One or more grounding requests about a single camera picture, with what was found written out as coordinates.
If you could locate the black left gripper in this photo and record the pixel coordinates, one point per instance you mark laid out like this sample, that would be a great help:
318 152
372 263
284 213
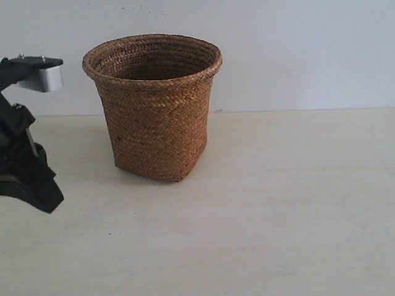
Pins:
25 173

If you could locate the brown woven basket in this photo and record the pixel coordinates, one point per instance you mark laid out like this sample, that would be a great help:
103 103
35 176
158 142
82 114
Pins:
155 93

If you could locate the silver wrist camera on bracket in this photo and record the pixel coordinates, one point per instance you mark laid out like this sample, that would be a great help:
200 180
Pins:
36 73

